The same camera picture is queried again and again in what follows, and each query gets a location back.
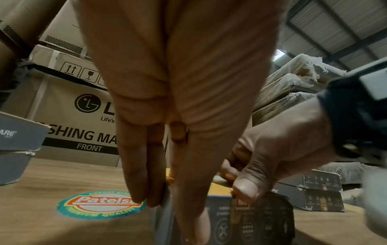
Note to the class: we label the person's right hand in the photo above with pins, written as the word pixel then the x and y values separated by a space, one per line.
pixel 281 148

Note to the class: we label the person's left hand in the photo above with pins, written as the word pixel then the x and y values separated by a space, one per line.
pixel 181 59

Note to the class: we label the group of yellow boxes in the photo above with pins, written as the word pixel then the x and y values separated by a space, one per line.
pixel 18 143

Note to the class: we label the plastic wrapped cardboard stack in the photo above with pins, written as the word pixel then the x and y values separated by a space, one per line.
pixel 290 88

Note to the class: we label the black wristband with marker tags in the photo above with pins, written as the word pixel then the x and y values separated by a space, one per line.
pixel 353 114

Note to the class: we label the black stretch wrap band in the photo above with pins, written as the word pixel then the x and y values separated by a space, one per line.
pixel 60 74

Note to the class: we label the stack of large printed cartons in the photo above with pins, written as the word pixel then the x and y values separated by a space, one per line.
pixel 60 114

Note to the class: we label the round green red sticker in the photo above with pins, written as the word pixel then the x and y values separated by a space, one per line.
pixel 90 205

